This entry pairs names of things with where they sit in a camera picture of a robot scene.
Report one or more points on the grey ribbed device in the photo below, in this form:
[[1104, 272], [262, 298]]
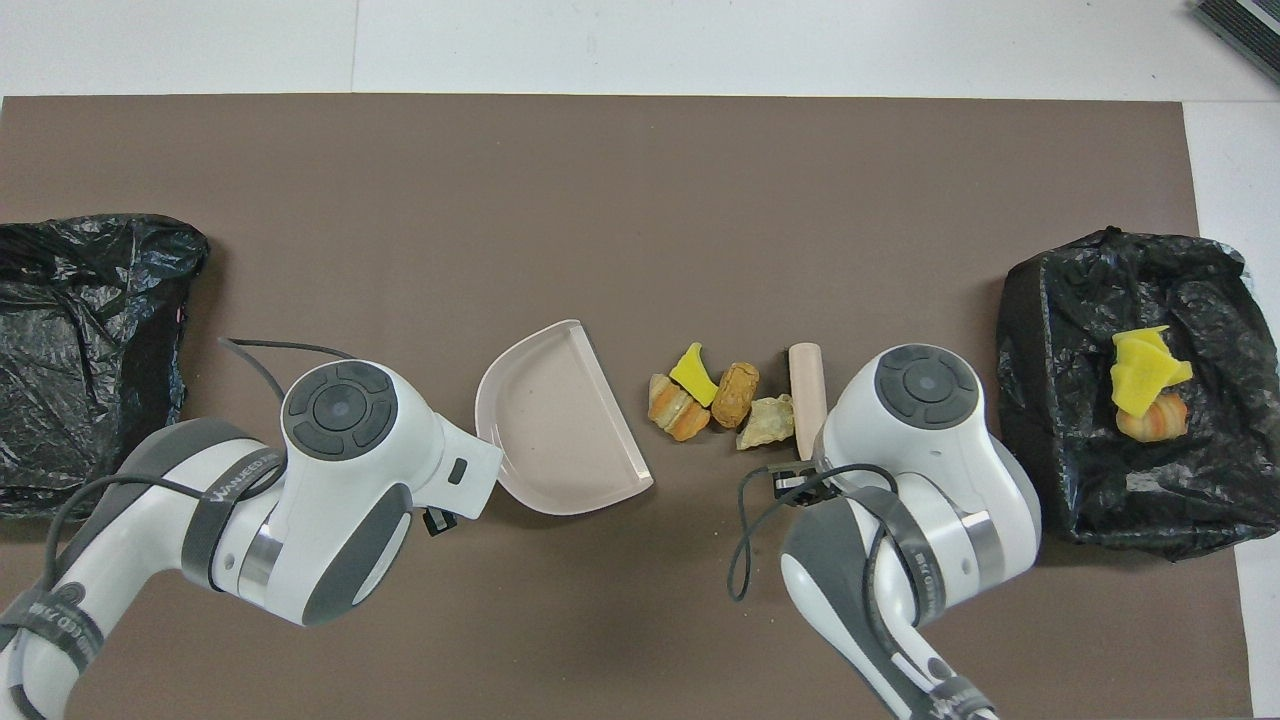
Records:
[[1245, 25]]

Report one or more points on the yellow sponge piece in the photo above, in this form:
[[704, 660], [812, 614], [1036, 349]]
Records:
[[692, 372], [1145, 385], [1140, 342]]

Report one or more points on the pale dumpling toy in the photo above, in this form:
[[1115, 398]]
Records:
[[765, 425]]

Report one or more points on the black bag lined bin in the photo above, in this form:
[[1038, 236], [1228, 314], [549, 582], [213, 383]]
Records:
[[60, 400], [1060, 450]]

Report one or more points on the brown fried nugget toy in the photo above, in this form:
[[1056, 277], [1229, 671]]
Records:
[[735, 395]]

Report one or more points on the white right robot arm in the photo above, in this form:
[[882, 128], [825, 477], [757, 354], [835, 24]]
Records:
[[925, 385]]

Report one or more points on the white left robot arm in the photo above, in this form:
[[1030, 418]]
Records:
[[340, 408]]

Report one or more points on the beige plastic dustpan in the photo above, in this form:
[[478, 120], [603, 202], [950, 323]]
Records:
[[560, 430]]

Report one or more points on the orange striped croissant toy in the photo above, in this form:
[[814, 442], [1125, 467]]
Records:
[[1152, 422], [678, 412]]

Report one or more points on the brown table mat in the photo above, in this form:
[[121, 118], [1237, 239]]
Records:
[[640, 200]]

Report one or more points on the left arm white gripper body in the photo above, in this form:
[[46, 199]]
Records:
[[458, 468]]

